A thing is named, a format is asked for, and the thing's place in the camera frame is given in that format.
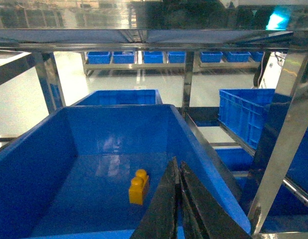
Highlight yellow toy building block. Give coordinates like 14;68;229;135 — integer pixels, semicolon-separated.
129;169;150;205

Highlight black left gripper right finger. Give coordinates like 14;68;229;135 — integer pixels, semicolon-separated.
180;161;251;239

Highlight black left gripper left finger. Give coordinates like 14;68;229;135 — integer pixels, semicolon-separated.
131;157;179;239

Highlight large blue bin upper left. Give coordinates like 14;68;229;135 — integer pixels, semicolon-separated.
0;105;251;239

